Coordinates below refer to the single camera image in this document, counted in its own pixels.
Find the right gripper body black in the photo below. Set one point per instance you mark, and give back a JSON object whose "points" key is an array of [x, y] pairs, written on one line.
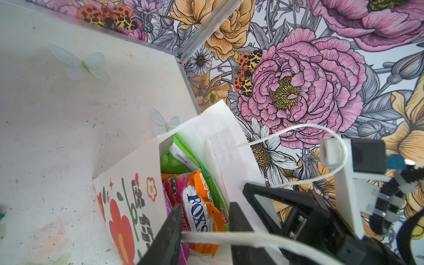
{"points": [[340, 242]]}

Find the large orange snack bag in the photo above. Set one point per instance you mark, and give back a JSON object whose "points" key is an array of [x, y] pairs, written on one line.
{"points": [[199, 212]]}

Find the green chips bag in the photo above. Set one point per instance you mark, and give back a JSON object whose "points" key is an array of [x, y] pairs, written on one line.
{"points": [[178, 158]]}

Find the white floral paper bag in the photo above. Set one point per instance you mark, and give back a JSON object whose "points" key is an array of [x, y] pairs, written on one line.
{"points": [[133, 203]]}

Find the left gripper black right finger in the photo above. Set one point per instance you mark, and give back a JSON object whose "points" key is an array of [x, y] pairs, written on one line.
{"points": [[243, 249]]}

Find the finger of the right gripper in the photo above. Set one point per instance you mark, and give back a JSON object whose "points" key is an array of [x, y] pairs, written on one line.
{"points": [[286, 212]]}

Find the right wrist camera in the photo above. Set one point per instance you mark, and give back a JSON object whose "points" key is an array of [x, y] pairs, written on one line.
{"points": [[354, 163]]}

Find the magenta snack bag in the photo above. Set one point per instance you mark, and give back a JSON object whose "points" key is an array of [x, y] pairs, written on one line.
{"points": [[170, 188]]}

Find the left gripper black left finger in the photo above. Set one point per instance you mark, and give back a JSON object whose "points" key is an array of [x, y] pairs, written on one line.
{"points": [[165, 249]]}

